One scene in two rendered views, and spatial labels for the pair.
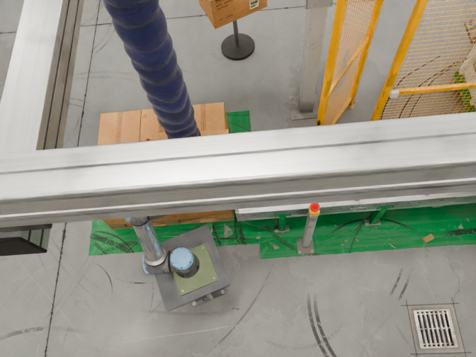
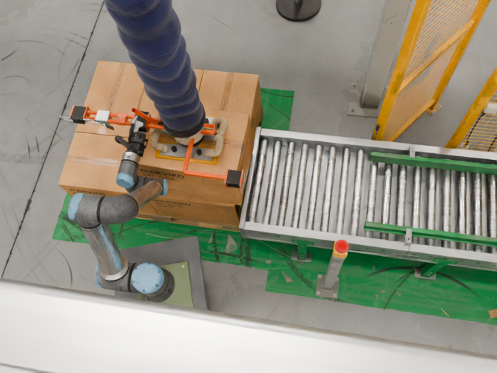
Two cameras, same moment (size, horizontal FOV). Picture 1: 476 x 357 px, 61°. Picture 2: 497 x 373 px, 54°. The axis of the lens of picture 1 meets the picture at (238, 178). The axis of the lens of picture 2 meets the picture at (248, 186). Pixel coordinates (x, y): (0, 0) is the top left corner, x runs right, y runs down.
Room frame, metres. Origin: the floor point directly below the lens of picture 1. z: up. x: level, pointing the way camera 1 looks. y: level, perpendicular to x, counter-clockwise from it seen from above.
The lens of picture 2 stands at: (0.26, -0.23, 3.42)
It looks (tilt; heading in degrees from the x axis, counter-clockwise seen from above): 67 degrees down; 13
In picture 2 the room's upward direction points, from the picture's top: 12 degrees counter-clockwise
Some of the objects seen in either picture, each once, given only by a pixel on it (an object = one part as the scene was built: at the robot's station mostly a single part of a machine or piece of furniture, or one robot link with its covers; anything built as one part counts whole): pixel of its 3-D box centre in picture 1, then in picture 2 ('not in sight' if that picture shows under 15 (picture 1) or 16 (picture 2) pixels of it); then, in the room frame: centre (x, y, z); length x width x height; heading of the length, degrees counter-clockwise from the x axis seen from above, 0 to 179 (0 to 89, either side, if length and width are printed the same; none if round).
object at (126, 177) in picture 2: not in sight; (126, 174); (1.25, 0.60, 1.19); 0.12 x 0.09 x 0.10; 173
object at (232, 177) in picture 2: not in sight; (234, 178); (1.22, 0.05, 1.19); 0.09 x 0.08 x 0.05; 172
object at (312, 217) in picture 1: (309, 229); (333, 269); (0.92, -0.49, 0.50); 0.07 x 0.07 x 1.00; 82
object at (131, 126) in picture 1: (166, 163); (168, 141); (1.88, 0.64, 0.34); 1.20 x 1.00 x 0.40; 82
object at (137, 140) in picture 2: not in sight; (136, 144); (1.41, 0.57, 1.20); 0.12 x 0.09 x 0.08; 173
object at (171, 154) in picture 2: not in sight; (186, 151); (1.42, 0.32, 1.09); 0.34 x 0.10 x 0.05; 82
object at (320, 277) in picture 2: (305, 245); (327, 286); (0.92, -0.49, 0.01); 0.15 x 0.15 x 0.03; 82
